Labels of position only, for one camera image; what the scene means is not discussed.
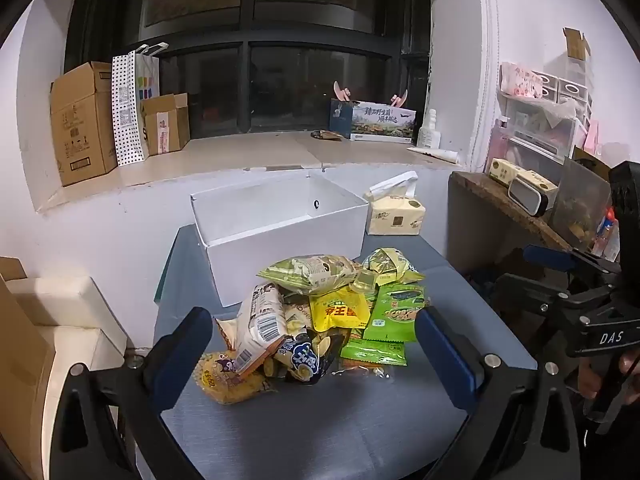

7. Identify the beige snack packet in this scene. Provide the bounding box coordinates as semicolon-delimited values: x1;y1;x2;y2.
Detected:
215;317;242;352

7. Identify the clear packet of orange sticks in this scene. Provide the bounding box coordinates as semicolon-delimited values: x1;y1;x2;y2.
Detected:
332;364;394;380

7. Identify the dark wooden side shelf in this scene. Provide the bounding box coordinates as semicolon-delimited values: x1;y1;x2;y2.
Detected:
447;170;623;286

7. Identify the tiny open cardboard box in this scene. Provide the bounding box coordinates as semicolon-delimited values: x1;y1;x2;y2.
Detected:
563;27;592;61

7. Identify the clear plastic container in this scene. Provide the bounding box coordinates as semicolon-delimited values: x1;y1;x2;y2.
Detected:
550;156;613;251

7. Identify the landscape printed box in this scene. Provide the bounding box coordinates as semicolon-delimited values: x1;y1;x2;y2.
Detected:
329;98;417;144

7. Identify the clear drawer organizer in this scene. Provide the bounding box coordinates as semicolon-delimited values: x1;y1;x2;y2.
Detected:
492;67;596;176

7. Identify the cream sofa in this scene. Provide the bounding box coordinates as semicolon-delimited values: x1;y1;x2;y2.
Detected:
5;275;128;461

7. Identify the white plastic bottle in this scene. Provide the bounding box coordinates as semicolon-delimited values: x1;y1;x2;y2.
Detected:
417;109;442;149

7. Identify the clear jelly cup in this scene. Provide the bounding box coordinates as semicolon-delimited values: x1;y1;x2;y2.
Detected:
350;270;379;295

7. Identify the pale green puffed snack packet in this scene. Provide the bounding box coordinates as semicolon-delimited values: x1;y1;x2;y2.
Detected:
257;254;362;296

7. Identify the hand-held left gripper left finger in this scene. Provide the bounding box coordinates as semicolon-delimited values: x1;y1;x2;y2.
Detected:
50;306;216;480

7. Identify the grey blue tablecloth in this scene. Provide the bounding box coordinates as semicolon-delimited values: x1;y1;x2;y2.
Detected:
135;222;538;480

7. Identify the polka dot paper bag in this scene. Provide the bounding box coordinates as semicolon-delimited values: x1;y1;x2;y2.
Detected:
111;42;168;167

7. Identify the yellow tissue pack white handle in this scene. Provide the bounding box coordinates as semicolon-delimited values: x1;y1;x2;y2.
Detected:
363;171;426;237

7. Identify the small open cardboard box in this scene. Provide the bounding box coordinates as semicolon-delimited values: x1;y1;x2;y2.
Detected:
141;92;191;157

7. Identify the yellow round bread packet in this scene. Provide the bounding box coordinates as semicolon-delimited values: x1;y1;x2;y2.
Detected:
199;351;275;406

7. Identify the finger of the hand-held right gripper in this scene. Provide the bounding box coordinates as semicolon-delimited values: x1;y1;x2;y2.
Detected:
491;272;573;317
523;244;622;275

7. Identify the large brown cardboard box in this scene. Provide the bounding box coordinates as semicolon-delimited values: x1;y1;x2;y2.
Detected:
50;61;120;188

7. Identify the dark window frame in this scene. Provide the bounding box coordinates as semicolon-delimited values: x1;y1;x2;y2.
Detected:
64;0;434;141

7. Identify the bright green snack packet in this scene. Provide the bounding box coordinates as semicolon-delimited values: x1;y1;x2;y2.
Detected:
340;338;407;367
363;283;431;344

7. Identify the pink floral cloth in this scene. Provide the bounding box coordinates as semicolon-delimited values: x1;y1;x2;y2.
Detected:
500;61;547;99

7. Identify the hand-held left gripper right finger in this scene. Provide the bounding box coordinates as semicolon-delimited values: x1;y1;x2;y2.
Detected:
414;306;583;480

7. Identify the white and black gadget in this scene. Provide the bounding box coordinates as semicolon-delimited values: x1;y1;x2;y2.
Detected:
507;175;550;218

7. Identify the person's right hand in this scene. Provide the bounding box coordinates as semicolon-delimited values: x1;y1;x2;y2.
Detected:
577;350;640;403

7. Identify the white tube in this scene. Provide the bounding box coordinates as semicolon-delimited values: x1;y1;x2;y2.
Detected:
406;146;460;164

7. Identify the white cardboard box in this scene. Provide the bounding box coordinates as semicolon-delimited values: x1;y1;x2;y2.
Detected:
190;170;370;309

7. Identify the dark blue snack packet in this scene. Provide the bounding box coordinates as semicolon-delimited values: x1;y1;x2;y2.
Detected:
272;329;347;386

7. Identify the pale cracker packet red label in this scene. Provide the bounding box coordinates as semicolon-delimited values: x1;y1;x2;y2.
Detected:
234;283;289;377

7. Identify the flat brown cardboard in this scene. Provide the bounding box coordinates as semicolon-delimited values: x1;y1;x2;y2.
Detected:
0;256;57;443

